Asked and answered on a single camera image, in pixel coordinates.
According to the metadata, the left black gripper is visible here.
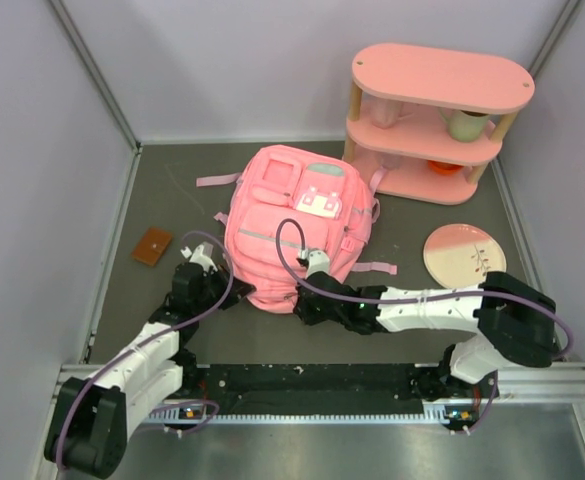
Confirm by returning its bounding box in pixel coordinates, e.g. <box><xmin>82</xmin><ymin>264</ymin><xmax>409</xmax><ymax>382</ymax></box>
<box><xmin>192</xmin><ymin>262</ymin><xmax>254</xmax><ymax>313</ymax></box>

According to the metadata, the brown leather card wallet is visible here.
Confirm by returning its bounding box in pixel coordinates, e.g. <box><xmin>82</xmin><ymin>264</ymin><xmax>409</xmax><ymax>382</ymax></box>
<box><xmin>131</xmin><ymin>227</ymin><xmax>173</xmax><ymax>267</ymax></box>

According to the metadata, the pink student backpack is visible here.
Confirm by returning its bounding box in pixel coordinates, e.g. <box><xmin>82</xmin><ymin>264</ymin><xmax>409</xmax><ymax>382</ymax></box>
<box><xmin>196</xmin><ymin>145</ymin><xmax>397</xmax><ymax>314</ymax></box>

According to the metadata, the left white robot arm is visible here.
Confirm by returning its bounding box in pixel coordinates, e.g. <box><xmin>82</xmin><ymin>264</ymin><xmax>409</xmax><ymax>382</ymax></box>
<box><xmin>43</xmin><ymin>263</ymin><xmax>255</xmax><ymax>479</ymax></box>

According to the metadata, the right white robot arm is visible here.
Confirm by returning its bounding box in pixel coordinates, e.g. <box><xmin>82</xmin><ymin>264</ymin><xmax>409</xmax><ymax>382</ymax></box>
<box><xmin>293</xmin><ymin>272</ymin><xmax>556</xmax><ymax>400</ymax></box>

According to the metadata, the pink white floral plate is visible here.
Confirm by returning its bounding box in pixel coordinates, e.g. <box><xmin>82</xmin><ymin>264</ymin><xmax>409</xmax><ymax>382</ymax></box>
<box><xmin>423</xmin><ymin>223</ymin><xmax>507</xmax><ymax>289</ymax></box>

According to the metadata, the clear glass on shelf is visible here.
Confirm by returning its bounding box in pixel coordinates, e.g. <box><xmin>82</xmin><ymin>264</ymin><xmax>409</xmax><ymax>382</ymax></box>
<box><xmin>378</xmin><ymin>153</ymin><xmax>402</xmax><ymax>171</ymax></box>

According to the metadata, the orange bowl on shelf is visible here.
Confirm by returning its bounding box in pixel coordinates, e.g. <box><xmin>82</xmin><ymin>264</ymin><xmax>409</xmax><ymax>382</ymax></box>
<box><xmin>427</xmin><ymin>160</ymin><xmax>464</xmax><ymax>176</ymax></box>

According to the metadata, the pink cup on shelf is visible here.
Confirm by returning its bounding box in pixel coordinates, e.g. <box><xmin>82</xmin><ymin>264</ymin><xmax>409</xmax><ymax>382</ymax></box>
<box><xmin>370</xmin><ymin>98</ymin><xmax>403</xmax><ymax>129</ymax></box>

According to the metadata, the pink three-tier shelf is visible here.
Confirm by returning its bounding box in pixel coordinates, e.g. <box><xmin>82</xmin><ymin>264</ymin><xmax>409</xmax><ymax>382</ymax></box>
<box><xmin>344</xmin><ymin>43</ymin><xmax>535</xmax><ymax>205</ymax></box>

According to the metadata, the green mug on shelf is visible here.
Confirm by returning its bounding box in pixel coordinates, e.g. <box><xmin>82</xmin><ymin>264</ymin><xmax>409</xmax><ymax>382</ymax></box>
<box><xmin>438</xmin><ymin>107</ymin><xmax>490</xmax><ymax>143</ymax></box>

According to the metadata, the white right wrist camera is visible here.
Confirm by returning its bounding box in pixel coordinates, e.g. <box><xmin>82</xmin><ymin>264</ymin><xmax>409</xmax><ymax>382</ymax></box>
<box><xmin>297</xmin><ymin>249</ymin><xmax>331</xmax><ymax>278</ymax></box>

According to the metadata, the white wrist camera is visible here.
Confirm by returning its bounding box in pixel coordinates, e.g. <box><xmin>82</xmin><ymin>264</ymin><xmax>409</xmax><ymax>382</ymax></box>
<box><xmin>297</xmin><ymin>249</ymin><xmax>331</xmax><ymax>278</ymax></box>
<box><xmin>180</xmin><ymin>241</ymin><xmax>217</xmax><ymax>273</ymax></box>

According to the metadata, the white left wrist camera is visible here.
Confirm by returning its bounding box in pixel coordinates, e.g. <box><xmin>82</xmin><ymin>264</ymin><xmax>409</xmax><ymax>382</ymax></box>
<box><xmin>180</xmin><ymin>241</ymin><xmax>217</xmax><ymax>273</ymax></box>

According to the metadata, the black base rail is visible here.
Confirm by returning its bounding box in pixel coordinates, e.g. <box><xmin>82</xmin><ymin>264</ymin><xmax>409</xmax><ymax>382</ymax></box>
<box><xmin>161</xmin><ymin>362</ymin><xmax>498</xmax><ymax>416</ymax></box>

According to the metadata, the grey slotted cable duct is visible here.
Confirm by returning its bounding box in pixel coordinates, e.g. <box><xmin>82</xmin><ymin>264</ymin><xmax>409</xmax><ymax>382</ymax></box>
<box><xmin>131</xmin><ymin>399</ymin><xmax>478</xmax><ymax>426</ymax></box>

